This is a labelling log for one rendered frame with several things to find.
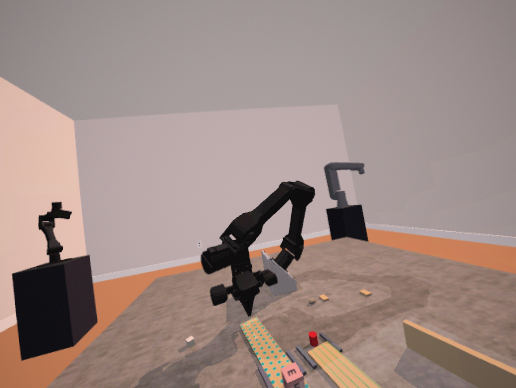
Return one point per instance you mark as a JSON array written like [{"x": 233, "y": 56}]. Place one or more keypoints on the pink letter block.
[{"x": 291, "y": 375}]

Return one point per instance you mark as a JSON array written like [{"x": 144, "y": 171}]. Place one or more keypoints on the tan strip with teal polka dots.
[{"x": 268, "y": 353}]

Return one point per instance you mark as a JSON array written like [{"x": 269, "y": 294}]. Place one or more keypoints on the red cylinder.
[{"x": 313, "y": 339}]

